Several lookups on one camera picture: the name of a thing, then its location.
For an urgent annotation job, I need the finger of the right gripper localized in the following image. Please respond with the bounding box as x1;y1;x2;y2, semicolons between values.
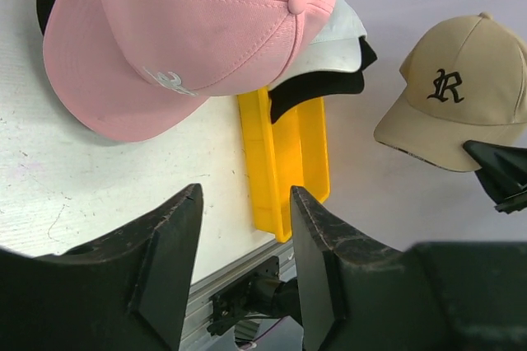
463;140;526;213

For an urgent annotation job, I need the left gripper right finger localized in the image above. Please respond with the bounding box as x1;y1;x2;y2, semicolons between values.
290;186;526;350

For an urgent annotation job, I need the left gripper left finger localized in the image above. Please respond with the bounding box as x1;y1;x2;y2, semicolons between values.
1;184;203;350

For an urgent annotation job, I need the beige cap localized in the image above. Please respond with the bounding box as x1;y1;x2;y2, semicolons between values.
374;12;526;172

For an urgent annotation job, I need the black cap white logo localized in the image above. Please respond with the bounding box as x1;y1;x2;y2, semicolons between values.
268;37;377;124

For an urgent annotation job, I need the pink cap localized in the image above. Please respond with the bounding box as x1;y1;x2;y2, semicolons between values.
43;0;336;143

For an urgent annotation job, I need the yellow plastic tray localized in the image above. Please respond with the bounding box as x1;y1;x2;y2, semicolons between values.
237;88;331;243

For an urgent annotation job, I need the aluminium table rail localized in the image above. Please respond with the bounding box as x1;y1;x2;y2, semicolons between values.
180;241;301;350

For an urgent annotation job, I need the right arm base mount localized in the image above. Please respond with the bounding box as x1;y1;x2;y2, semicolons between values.
207;274;303;335

